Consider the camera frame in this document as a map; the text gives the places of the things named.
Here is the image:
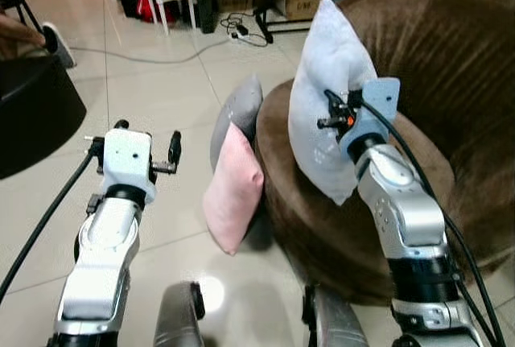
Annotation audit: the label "grey left robot leg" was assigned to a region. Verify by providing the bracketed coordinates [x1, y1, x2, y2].
[152, 281, 207, 347]

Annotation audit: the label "black power strip with cables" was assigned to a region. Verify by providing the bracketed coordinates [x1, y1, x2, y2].
[219, 11, 272, 48]

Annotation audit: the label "pink pillow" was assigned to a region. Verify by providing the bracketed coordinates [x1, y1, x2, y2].
[202, 122, 266, 256]

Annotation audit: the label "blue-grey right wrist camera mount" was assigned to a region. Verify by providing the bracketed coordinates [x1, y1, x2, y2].
[338, 77, 402, 163]

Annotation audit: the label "white pillow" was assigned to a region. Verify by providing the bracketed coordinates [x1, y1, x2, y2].
[287, 0, 381, 206]

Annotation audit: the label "black metal table frame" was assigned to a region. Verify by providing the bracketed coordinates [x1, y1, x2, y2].
[252, 0, 427, 45]

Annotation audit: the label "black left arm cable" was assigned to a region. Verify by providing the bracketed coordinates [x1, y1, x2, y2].
[0, 138, 107, 306]

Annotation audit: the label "brown round sofa chair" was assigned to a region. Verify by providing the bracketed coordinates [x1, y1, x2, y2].
[256, 0, 515, 306]

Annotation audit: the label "white shoe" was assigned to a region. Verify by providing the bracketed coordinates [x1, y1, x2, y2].
[41, 22, 78, 69]

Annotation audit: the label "white floor cable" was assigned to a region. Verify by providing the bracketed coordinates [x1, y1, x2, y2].
[68, 36, 236, 66]

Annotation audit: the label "grey robot leg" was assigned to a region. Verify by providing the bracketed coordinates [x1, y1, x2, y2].
[301, 284, 369, 347]
[152, 281, 207, 347]

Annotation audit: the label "grey pillow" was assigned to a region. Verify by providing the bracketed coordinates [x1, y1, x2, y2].
[210, 73, 265, 172]

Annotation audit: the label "small cardboard box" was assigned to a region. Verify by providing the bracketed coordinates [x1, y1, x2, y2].
[281, 0, 332, 23]

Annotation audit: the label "person's leg brown trousers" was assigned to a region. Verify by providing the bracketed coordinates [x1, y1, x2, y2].
[0, 11, 47, 61]

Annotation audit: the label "grey right robot leg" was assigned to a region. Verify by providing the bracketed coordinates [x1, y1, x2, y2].
[301, 284, 369, 347]

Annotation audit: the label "white legged stool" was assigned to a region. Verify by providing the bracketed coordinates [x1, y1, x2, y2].
[144, 0, 200, 37]

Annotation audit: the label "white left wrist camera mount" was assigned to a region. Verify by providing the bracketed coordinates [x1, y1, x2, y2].
[100, 127, 155, 204]

